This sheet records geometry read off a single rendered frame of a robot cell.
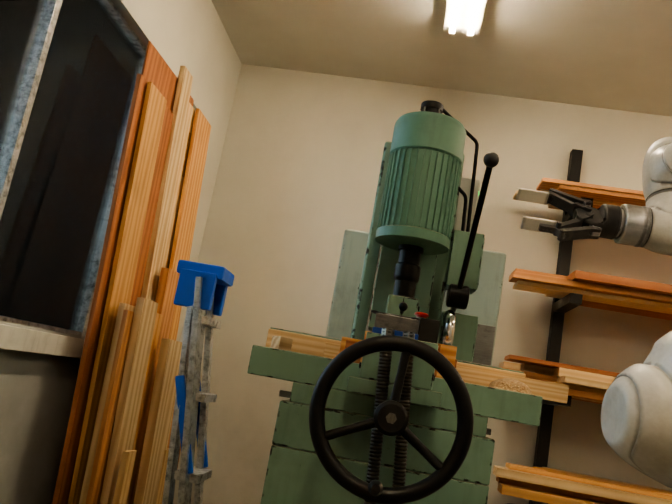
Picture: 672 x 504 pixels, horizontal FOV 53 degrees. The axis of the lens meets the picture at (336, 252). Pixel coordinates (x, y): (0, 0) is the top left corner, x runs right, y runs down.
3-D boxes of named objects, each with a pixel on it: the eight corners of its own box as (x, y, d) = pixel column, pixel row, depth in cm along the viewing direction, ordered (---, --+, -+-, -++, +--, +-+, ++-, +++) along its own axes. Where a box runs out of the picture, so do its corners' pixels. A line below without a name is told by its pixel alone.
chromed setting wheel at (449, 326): (439, 356, 161) (447, 305, 164) (434, 359, 174) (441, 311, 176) (452, 358, 161) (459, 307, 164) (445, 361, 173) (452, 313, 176)
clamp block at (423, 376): (356, 377, 129) (364, 330, 131) (357, 378, 142) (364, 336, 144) (434, 391, 128) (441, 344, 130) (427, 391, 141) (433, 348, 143)
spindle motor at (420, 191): (375, 232, 152) (397, 105, 158) (373, 249, 169) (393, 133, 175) (453, 245, 151) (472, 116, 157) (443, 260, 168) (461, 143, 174)
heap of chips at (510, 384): (494, 388, 138) (496, 374, 139) (483, 388, 151) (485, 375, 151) (536, 395, 138) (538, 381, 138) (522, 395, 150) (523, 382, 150)
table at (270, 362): (236, 371, 130) (243, 340, 131) (260, 375, 160) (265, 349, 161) (554, 429, 126) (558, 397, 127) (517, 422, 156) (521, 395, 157)
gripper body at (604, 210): (615, 247, 148) (572, 240, 148) (608, 228, 155) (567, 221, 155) (627, 217, 143) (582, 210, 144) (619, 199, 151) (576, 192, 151)
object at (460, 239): (446, 284, 175) (454, 229, 178) (442, 289, 184) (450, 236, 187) (478, 290, 174) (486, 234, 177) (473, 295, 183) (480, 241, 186)
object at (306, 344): (264, 349, 158) (268, 328, 159) (265, 349, 160) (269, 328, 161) (523, 395, 153) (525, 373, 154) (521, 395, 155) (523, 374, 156)
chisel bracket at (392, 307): (382, 330, 151) (388, 293, 153) (381, 335, 165) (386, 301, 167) (415, 336, 151) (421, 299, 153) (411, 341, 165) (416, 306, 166)
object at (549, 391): (322, 359, 155) (325, 342, 155) (322, 359, 157) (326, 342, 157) (567, 403, 151) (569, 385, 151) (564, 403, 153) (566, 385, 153)
